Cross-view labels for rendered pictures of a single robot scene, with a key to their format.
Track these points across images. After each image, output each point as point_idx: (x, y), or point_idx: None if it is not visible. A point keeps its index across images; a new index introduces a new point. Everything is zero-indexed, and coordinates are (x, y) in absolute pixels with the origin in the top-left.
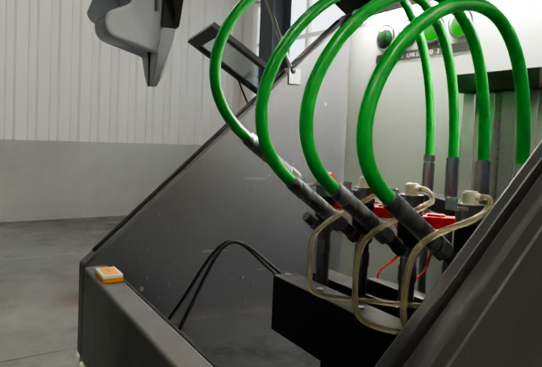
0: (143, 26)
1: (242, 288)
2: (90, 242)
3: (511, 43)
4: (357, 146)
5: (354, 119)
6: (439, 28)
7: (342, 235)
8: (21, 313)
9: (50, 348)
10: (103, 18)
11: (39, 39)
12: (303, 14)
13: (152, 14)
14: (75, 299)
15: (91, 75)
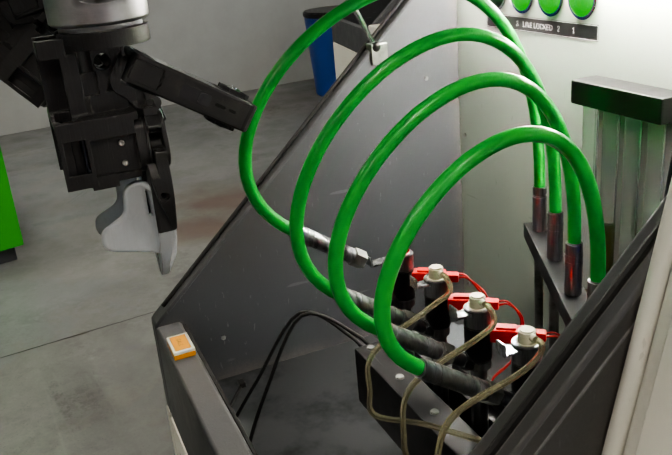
0: (140, 232)
1: (342, 316)
2: (188, 143)
3: (571, 161)
4: (376, 332)
5: (467, 93)
6: (524, 68)
7: (464, 235)
8: (117, 258)
9: (157, 304)
10: (102, 214)
11: None
12: (333, 117)
13: (148, 218)
14: (179, 233)
15: None
